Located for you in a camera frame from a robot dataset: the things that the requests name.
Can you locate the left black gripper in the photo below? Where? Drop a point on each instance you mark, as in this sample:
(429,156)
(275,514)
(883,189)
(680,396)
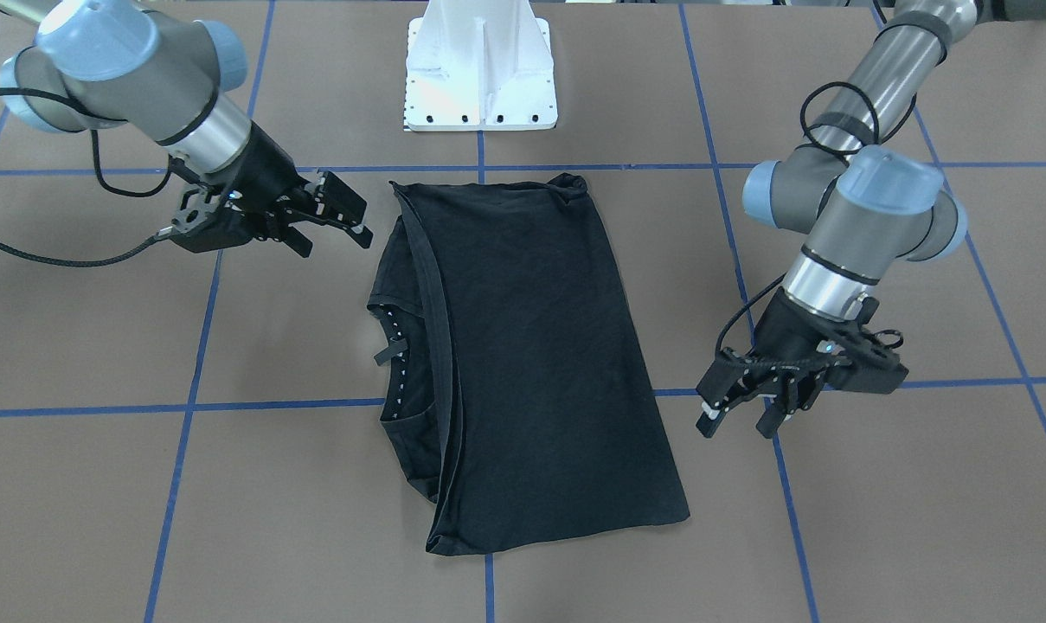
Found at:
(780,330)

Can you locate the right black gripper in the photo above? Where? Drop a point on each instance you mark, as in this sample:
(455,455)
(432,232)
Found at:
(269,176)

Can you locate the black printed t-shirt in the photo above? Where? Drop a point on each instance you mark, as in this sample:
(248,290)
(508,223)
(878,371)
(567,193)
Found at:
(518,400)

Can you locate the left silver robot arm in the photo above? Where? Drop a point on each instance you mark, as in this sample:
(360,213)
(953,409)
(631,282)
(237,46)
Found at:
(860,206)

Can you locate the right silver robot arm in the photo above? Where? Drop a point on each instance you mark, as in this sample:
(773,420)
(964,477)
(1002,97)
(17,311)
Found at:
(95,65)

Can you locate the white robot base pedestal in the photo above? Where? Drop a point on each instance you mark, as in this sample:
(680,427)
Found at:
(479,66)

